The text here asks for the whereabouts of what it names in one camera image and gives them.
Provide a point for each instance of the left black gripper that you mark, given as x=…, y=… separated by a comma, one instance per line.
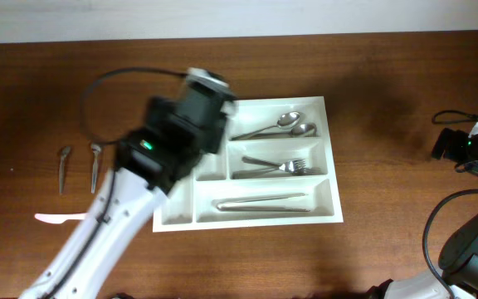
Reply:
x=213, y=137

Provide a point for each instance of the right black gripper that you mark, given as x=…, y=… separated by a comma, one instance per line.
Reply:
x=453, y=151

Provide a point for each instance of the steel spoon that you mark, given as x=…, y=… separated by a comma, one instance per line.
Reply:
x=303, y=130
x=285, y=121

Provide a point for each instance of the small steel teaspoon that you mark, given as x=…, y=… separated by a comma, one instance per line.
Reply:
x=62, y=167
x=96, y=150

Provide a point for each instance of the steel fork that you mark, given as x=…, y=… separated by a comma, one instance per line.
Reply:
x=292, y=166
x=248, y=174

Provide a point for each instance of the white plastic knife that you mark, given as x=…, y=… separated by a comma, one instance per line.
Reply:
x=59, y=218

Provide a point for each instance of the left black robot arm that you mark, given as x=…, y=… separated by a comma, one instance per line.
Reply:
x=148, y=162

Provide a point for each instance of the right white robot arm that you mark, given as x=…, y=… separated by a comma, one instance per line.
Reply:
x=456, y=273

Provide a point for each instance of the white plastic cutlery tray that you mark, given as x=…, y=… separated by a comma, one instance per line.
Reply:
x=190, y=206

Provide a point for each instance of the steel fork in tray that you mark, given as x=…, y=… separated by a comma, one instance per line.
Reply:
x=292, y=166

